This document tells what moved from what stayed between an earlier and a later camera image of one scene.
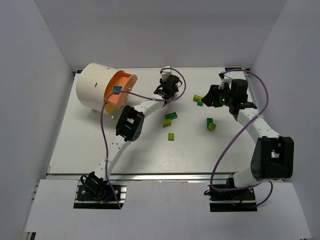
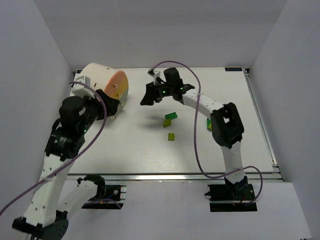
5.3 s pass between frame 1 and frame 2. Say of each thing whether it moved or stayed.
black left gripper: moved
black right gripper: moved
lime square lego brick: stayed
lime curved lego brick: stayed
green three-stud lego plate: stayed
